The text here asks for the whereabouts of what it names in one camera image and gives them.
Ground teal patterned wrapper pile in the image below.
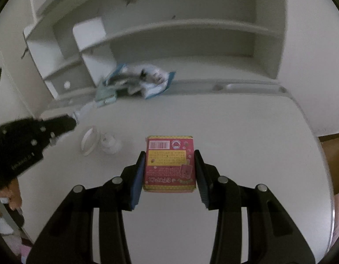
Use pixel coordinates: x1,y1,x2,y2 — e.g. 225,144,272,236
94,64,176,107

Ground white desk hutch shelf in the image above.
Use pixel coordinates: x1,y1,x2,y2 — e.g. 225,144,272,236
24,0,286,95

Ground small clear plastic cup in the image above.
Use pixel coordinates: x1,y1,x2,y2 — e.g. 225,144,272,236
100,133,122,155

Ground black door handle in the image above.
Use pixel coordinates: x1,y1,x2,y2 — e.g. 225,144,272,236
20,47,29,60

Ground grey drawer with white knob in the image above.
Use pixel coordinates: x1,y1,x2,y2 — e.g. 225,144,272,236
45,64,95,98

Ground left hand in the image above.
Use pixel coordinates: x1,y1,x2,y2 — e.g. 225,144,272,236
0,178,22,210

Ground red yellow snack box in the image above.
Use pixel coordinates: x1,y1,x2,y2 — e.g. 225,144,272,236
143,135,196,193

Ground grey desk pen tray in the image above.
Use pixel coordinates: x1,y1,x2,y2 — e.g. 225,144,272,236
165,79,291,98

